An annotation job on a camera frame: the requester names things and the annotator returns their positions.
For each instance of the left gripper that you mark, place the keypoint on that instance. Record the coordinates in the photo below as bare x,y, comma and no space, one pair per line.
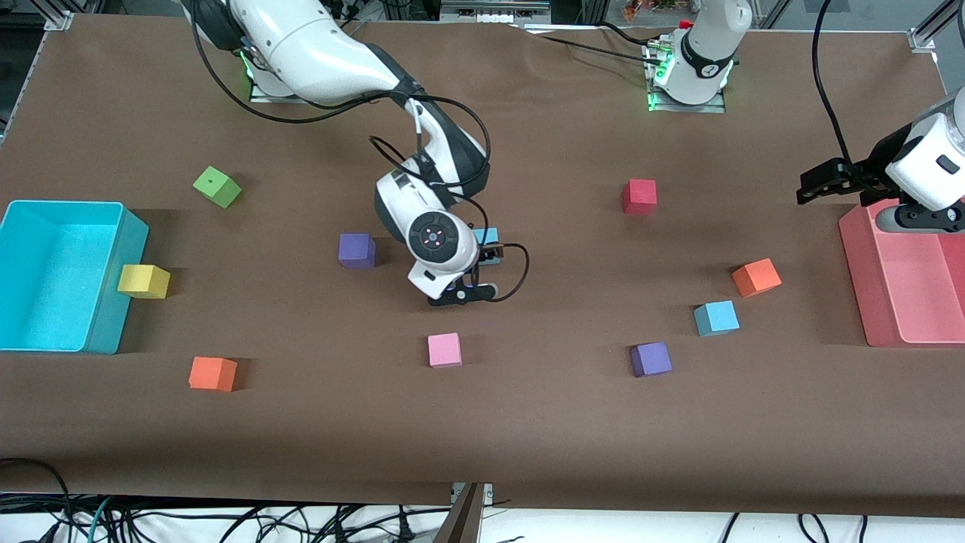
873,170

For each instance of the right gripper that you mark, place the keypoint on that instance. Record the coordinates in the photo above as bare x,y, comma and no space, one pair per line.
491,252

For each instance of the light blue foam block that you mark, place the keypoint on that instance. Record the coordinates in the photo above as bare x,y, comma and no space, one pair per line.
490,235
716,317

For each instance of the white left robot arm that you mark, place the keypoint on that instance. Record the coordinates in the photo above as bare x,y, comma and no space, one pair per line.
705,60

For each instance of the pink foam block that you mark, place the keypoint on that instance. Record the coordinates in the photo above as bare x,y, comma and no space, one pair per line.
445,349

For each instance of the orange foam block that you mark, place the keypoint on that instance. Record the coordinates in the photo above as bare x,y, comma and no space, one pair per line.
211,373
756,277

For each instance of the purple foam block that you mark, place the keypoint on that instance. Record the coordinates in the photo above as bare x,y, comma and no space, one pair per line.
650,358
356,249

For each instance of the pink plastic bin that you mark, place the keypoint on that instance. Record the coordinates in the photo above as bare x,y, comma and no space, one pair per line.
912,294

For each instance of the red foam block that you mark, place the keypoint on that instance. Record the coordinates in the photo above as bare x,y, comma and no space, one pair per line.
639,194

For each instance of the brown table cover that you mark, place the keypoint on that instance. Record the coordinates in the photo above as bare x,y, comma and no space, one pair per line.
528,422

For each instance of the white device behind table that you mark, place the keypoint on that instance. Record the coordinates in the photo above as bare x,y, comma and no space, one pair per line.
490,15

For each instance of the green foam block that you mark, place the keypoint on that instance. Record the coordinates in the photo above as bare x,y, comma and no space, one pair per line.
217,185

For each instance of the yellow foam block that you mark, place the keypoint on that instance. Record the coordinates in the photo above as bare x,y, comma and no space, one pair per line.
143,280

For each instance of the cyan plastic bin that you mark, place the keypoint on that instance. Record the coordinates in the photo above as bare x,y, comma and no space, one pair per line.
53,286

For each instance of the aluminium frame profile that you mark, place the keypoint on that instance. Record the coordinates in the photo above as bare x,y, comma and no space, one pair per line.
19,98
59,19
923,38

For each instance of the small metal bracket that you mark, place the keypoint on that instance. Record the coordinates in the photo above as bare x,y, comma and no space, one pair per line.
488,492

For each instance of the grey camera stand post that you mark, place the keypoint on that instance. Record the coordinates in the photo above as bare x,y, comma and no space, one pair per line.
461,524

